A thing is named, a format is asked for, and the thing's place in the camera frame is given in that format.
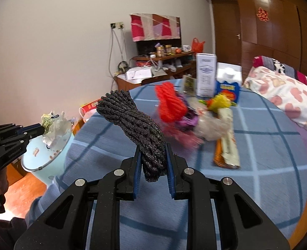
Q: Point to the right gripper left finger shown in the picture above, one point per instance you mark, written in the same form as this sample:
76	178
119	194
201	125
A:
122	183

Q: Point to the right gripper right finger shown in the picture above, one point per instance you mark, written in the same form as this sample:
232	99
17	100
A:
185	182

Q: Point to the yellow white plastic bag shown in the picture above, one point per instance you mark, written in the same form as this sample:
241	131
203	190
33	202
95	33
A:
56	126

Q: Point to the black striped yarn bundle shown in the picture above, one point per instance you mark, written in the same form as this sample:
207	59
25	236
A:
118	108

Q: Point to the clear plastic bag red print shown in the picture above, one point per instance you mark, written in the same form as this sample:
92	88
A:
211	128

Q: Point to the light blue trash bin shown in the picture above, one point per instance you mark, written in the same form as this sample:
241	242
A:
44	162

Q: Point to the person left hand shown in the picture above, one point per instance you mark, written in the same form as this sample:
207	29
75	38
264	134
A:
4	184

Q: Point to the orange white snack packet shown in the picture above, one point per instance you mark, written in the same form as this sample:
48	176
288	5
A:
226	154

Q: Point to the purple wrapper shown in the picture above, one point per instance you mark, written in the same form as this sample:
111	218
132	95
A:
189	121

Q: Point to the red yarn bundle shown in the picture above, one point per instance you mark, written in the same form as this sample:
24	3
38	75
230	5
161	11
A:
170	107

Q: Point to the white orange paper bag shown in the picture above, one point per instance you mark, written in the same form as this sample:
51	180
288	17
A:
86	115

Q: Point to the red cardboard box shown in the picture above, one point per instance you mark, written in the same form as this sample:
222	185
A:
91	105

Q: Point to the dark patterned flat packet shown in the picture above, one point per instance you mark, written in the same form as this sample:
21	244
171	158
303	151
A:
189	85

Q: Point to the white box on cabinet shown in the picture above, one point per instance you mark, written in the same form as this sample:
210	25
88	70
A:
137	73

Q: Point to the blue tissue box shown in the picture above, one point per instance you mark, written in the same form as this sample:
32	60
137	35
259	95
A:
229	81

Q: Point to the wooden tv cabinet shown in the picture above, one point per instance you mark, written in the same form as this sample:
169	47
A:
163	68

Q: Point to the white tall carton box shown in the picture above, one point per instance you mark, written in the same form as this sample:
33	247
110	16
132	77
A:
206	65

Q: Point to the white mug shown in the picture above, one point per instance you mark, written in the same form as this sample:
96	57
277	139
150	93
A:
186	48

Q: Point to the orange bag on cabinet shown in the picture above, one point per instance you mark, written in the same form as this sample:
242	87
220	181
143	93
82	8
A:
197	46

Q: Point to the heart pattern quilt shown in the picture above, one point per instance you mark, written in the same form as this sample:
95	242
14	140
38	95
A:
279	83

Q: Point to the wooden door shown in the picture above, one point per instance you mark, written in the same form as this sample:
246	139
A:
227	23

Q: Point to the cloth covered television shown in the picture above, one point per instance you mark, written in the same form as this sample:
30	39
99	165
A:
148	30

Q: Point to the wooden wardrobe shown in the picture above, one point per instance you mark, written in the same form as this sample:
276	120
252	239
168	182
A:
283	37

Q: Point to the red double happiness decal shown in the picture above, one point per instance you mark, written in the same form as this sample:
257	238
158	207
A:
262	15

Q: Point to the wall power outlet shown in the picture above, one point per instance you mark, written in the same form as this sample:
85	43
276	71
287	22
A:
117	25

